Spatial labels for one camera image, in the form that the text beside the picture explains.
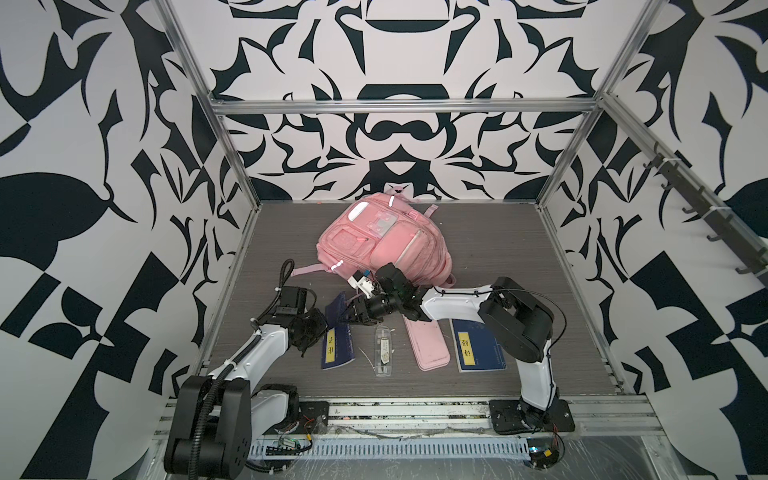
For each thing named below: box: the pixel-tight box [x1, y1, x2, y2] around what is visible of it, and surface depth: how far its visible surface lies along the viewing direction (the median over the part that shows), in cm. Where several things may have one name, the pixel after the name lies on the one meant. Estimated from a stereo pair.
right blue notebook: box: [449, 318, 507, 373], surface depth 85 cm
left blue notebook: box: [321, 291, 356, 370], surface depth 84 cm
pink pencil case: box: [402, 314, 450, 371], surface depth 85 cm
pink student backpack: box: [290, 186, 457, 288], surface depth 106 cm
